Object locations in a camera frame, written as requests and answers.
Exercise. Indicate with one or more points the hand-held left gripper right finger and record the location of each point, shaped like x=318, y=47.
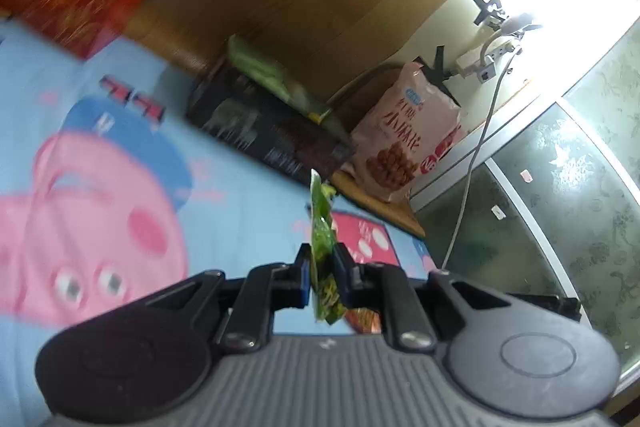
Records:
x=342, y=277

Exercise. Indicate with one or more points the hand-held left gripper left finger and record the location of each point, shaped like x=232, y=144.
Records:
x=302, y=277

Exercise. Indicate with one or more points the small green snack packet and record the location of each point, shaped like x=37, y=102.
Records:
x=322, y=227

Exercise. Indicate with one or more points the black cardboard box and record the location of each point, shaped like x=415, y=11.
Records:
x=270, y=132

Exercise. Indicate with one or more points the pale green snack packet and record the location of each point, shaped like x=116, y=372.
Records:
x=260, y=67

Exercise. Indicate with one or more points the small red snack packet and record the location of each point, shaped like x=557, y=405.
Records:
x=365, y=322

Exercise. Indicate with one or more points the cartoon pig printed blanket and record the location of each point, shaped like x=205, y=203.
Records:
x=225, y=217

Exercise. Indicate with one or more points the frosted glass door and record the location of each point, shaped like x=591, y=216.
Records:
x=550, y=207

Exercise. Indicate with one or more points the large pink snack bag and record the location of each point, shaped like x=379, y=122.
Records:
x=405, y=142

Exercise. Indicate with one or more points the white power strip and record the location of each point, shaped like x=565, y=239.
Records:
x=482, y=62

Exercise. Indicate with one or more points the black wall bracket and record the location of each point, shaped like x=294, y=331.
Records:
x=492, y=2

